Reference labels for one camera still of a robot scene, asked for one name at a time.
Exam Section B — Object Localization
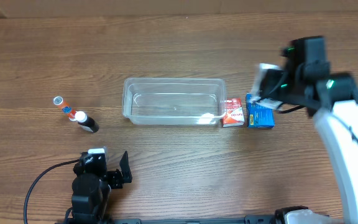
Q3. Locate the white medicine box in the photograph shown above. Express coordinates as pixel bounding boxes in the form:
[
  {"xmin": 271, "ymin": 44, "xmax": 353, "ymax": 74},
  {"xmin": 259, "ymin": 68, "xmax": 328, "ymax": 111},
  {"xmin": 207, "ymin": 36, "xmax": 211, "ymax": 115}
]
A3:
[{"xmin": 250, "ymin": 63, "xmax": 283, "ymax": 110}]

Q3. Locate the blue medicine box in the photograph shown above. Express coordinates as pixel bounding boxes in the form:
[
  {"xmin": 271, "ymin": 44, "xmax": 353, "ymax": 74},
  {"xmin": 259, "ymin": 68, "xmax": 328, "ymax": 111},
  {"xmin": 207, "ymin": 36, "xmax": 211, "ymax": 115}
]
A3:
[{"xmin": 246, "ymin": 93, "xmax": 275, "ymax": 129}]

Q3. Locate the red medicine box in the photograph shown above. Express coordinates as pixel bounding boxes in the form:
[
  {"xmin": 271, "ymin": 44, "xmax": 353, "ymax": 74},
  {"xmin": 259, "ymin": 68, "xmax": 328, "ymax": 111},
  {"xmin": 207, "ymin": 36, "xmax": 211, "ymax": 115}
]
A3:
[{"xmin": 222, "ymin": 98, "xmax": 245, "ymax": 128}]

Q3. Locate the clear plastic container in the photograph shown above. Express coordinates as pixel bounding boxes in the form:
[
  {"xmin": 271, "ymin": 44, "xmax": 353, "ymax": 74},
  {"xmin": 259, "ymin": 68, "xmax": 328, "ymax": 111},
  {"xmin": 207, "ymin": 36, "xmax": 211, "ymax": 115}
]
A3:
[{"xmin": 122, "ymin": 78, "xmax": 226, "ymax": 125}]

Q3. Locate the orange vitamin tube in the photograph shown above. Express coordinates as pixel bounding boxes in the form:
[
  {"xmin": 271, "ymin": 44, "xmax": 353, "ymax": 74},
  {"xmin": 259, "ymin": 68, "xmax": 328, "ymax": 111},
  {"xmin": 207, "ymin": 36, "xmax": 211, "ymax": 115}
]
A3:
[{"xmin": 53, "ymin": 96, "xmax": 76, "ymax": 121}]

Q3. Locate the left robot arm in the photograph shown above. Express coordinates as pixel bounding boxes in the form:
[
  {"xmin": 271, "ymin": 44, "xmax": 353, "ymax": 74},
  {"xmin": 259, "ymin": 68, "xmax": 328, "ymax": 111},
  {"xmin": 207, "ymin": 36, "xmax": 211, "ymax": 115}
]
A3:
[{"xmin": 65, "ymin": 147, "xmax": 132, "ymax": 224}]

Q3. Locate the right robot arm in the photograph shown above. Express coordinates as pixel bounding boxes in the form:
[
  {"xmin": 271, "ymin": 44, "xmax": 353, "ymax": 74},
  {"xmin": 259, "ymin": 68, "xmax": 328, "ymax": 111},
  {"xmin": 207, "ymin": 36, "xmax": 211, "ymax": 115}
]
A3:
[{"xmin": 251, "ymin": 36, "xmax": 358, "ymax": 223}]

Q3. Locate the dark syrup bottle white cap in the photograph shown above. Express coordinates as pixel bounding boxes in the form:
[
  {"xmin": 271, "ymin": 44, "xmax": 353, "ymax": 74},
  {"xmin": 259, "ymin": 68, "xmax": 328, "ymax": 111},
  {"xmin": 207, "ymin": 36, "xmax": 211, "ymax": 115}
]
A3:
[{"xmin": 75, "ymin": 111, "xmax": 99, "ymax": 133}]

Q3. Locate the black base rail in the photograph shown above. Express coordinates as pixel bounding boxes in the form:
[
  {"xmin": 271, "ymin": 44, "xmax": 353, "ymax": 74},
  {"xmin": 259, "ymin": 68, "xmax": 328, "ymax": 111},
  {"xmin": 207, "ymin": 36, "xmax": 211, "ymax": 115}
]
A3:
[{"xmin": 54, "ymin": 214, "xmax": 332, "ymax": 224}]

